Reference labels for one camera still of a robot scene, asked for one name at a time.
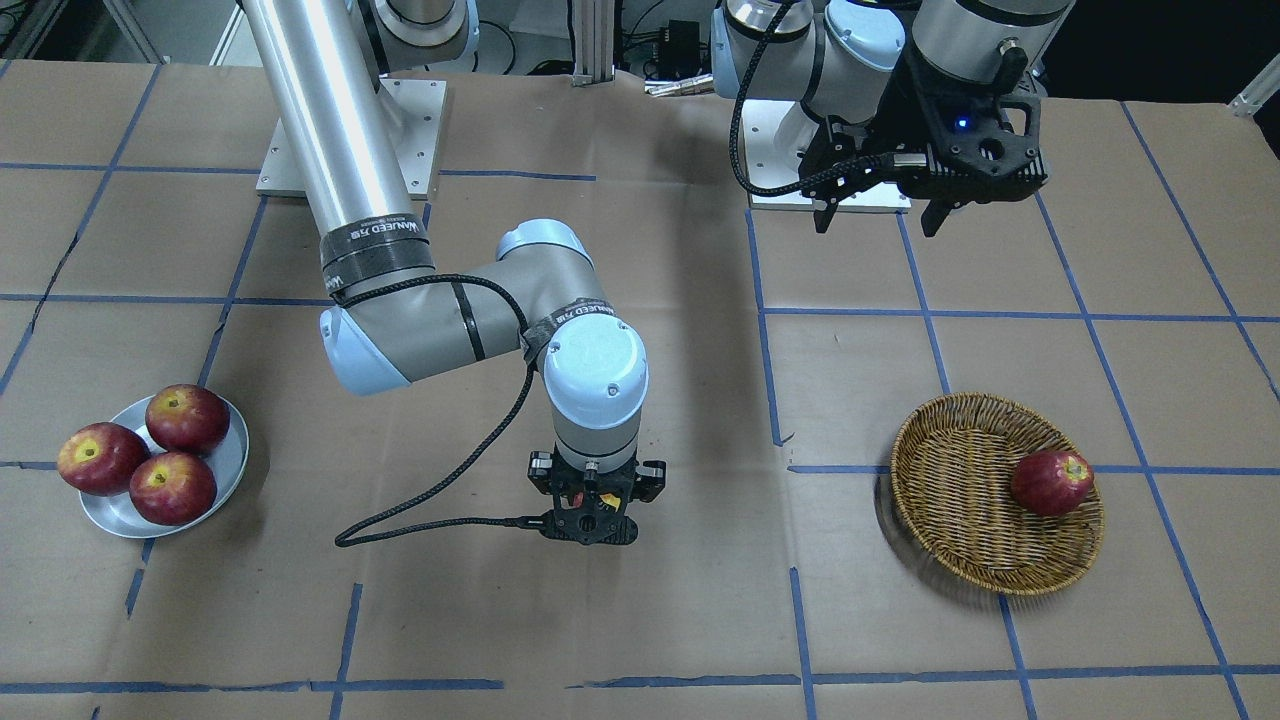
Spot red apple plate front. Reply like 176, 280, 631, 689
128, 451, 218, 527

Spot red apple plate back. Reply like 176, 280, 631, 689
143, 384, 230, 456
55, 421, 151, 497

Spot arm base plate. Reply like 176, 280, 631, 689
256, 77, 447, 200
742, 99, 911, 213

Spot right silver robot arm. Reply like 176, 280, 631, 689
241, 1, 666, 544

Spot red apple plate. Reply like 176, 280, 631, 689
55, 421, 151, 497
143, 384, 230, 456
128, 451, 218, 527

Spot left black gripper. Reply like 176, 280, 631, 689
797, 44, 1050, 238

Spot red apple in basket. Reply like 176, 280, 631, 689
1010, 450, 1094, 518

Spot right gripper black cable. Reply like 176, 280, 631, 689
330, 274, 550, 550

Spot woven wicker basket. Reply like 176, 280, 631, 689
890, 392, 1106, 597

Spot aluminium frame post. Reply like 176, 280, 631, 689
566, 0, 620, 87

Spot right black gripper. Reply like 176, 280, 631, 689
527, 451, 667, 546

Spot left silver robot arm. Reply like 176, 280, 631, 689
710, 1, 1073, 236

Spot red apple with yellow top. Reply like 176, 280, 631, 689
559, 486, 630, 515

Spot light blue plate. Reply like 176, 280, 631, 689
79, 400, 250, 541

